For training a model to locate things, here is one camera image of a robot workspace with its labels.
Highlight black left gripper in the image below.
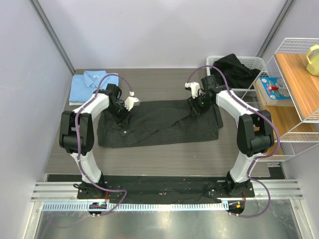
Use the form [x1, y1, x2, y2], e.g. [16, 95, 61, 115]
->
[106, 103, 134, 130]

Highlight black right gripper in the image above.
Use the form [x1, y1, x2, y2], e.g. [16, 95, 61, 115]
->
[187, 93, 213, 118]

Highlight dark pinstriped long sleeve shirt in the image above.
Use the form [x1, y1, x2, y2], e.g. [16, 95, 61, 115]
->
[97, 100, 223, 148]

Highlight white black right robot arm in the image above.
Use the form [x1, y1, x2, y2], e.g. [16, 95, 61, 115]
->
[184, 76, 274, 197]

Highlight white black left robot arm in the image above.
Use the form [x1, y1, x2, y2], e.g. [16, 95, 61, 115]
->
[59, 84, 140, 199]

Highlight folded light blue shirt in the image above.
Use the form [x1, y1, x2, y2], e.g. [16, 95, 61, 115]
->
[69, 71, 107, 106]

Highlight black clothes in basket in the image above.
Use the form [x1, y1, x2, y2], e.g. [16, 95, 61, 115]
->
[213, 53, 260, 89]

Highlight white plastic laundry basket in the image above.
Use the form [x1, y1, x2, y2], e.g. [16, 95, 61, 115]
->
[206, 55, 270, 97]

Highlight blue product box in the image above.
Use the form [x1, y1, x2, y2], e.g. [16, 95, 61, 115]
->
[255, 77, 294, 107]

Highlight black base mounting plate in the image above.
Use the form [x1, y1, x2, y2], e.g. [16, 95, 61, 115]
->
[46, 174, 256, 205]

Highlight yellow watering can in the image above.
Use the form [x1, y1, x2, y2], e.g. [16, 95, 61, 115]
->
[306, 45, 319, 76]

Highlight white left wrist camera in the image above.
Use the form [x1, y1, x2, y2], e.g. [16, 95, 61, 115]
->
[124, 92, 140, 111]

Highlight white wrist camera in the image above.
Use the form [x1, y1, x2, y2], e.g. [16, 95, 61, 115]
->
[184, 82, 200, 99]
[124, 92, 140, 111]

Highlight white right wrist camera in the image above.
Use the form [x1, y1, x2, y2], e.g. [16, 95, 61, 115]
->
[184, 82, 200, 99]

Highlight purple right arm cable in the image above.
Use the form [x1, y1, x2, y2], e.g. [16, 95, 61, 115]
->
[185, 65, 281, 219]

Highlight white wire shelf rack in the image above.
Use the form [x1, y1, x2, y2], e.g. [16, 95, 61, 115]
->
[239, 38, 319, 162]

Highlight aluminium rail frame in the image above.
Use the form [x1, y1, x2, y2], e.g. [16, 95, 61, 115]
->
[24, 176, 315, 239]

